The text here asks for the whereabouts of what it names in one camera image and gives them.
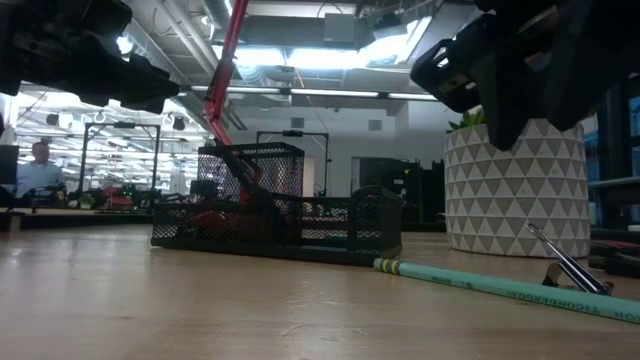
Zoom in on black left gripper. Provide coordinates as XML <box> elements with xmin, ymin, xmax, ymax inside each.
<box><xmin>0</xmin><ymin>0</ymin><xmax>182</xmax><ymax>116</ymax></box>

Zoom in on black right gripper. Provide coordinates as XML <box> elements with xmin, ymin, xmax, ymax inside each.
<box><xmin>409</xmin><ymin>0</ymin><xmax>640</xmax><ymax>153</ymax></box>

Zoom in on black binder clip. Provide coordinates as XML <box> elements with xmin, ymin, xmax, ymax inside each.
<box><xmin>524</xmin><ymin>221</ymin><xmax>616</xmax><ymax>297</ymax></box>

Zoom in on teal pencil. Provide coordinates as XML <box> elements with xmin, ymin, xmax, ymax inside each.
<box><xmin>372</xmin><ymin>257</ymin><xmax>640</xmax><ymax>326</ymax></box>

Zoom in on black mesh desk organizer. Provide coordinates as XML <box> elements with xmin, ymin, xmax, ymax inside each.
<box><xmin>150</xmin><ymin>141</ymin><xmax>404</xmax><ymax>267</ymax></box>

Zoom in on red desk lamp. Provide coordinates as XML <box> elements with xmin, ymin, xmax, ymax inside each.
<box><xmin>188</xmin><ymin>0</ymin><xmax>301</xmax><ymax>242</ymax></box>

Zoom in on succulent in white patterned pot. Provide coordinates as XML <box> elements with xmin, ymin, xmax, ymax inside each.
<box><xmin>443</xmin><ymin>107</ymin><xmax>592</xmax><ymax>259</ymax></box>

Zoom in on person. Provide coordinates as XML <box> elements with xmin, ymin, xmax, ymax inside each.
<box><xmin>13</xmin><ymin>141</ymin><xmax>67</xmax><ymax>202</ymax></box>

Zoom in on background work table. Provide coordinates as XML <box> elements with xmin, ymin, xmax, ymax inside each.
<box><xmin>0</xmin><ymin>206</ymin><xmax>154</xmax><ymax>232</ymax></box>

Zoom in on dark background monitor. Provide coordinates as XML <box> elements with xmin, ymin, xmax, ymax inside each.
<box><xmin>0</xmin><ymin>144</ymin><xmax>21</xmax><ymax>186</ymax></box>

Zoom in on dark background cabinet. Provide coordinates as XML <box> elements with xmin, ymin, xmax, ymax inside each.
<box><xmin>350</xmin><ymin>156</ymin><xmax>447</xmax><ymax>232</ymax></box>

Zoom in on black background rig frame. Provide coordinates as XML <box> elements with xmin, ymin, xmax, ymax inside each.
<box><xmin>78</xmin><ymin>121</ymin><xmax>162</xmax><ymax>207</ymax></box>
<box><xmin>255</xmin><ymin>129</ymin><xmax>331</xmax><ymax>198</ymax></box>

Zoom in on scissors with red-black handles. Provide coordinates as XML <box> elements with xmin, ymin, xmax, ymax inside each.
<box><xmin>586</xmin><ymin>239</ymin><xmax>640</xmax><ymax>280</ymax></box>

